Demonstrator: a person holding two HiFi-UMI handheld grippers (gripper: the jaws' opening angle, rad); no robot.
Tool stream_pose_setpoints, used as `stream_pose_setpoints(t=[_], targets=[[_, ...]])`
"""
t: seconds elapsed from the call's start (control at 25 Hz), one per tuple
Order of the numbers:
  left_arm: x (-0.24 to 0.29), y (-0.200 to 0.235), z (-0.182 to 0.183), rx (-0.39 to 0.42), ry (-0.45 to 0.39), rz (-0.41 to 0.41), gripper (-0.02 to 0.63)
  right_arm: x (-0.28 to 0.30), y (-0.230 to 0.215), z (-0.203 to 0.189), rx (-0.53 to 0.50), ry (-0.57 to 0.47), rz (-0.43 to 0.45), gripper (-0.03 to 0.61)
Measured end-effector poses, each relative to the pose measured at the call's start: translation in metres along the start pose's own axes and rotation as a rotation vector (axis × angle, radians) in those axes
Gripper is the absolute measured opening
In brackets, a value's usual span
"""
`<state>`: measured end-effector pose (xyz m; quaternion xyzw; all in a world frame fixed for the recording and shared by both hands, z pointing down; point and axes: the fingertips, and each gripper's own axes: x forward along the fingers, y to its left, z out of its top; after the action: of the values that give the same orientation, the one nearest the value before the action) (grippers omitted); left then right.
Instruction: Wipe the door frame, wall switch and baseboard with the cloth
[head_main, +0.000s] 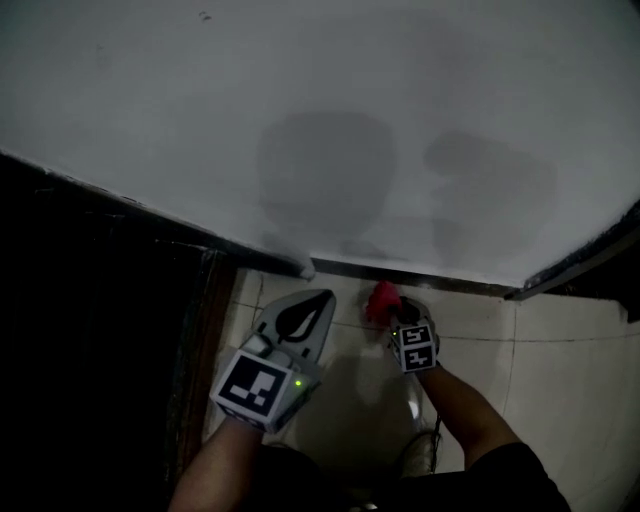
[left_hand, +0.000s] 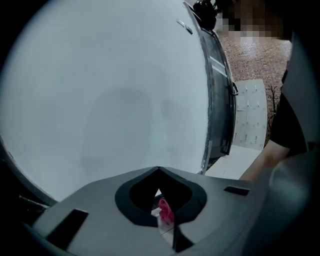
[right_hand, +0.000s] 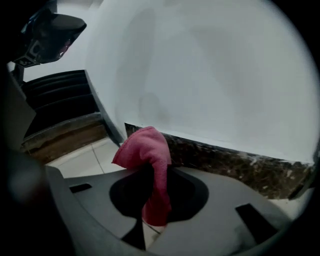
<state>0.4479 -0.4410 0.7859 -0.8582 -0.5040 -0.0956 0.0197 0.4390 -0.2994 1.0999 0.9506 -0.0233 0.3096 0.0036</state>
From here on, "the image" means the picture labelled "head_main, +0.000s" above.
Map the black cable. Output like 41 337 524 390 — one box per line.
428 413 445 474

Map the person's white shoe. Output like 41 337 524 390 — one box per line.
398 428 444 479

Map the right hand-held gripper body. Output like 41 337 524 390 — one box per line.
388 319 442 375

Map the person's left forearm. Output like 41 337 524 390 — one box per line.
167 415 266 512

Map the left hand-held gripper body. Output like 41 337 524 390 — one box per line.
208 333 322 435

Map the red cleaning cloth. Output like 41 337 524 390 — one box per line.
364 279 404 326

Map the person's right forearm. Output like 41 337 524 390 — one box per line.
417 363 525 471

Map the person's black top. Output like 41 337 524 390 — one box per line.
239 440 572 512

